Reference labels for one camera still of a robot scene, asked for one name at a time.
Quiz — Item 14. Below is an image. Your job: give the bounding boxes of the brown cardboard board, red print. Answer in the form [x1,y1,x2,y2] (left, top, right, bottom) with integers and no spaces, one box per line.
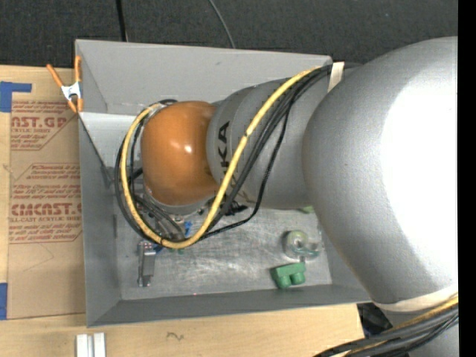
[0,64,88,321]

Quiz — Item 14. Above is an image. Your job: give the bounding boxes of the grey metal bin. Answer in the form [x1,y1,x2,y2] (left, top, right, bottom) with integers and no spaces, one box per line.
[74,38,375,329]

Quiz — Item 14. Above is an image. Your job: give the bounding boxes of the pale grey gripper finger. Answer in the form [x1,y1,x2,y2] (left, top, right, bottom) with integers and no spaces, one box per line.
[144,241,158,287]
[136,242,147,288]

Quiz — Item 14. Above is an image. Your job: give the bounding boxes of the green toy brick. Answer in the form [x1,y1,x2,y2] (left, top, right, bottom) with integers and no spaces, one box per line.
[269,261,308,290]

